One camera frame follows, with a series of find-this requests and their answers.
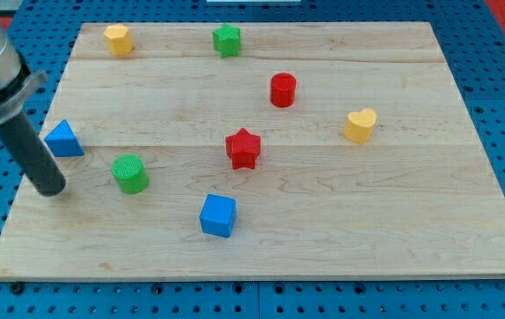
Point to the red star block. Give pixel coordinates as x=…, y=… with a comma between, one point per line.
x=243, y=148

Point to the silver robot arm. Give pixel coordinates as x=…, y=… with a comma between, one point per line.
x=17, y=83

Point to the yellow hexagon block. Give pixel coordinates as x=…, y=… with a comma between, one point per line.
x=119, y=40

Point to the wooden board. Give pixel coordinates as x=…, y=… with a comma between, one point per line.
x=419, y=200

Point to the yellow heart block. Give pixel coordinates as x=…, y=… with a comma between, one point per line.
x=359, y=125

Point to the red cylinder block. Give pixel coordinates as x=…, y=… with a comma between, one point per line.
x=282, y=89

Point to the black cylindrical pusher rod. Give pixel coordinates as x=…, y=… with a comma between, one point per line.
x=26, y=148

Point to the blue triangle block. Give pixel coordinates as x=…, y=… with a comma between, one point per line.
x=62, y=141

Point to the green star block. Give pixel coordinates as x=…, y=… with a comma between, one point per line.
x=227, y=40

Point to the green cylinder block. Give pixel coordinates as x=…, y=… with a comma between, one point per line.
x=129, y=173

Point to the blue cube block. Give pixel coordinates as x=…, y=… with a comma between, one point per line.
x=218, y=215

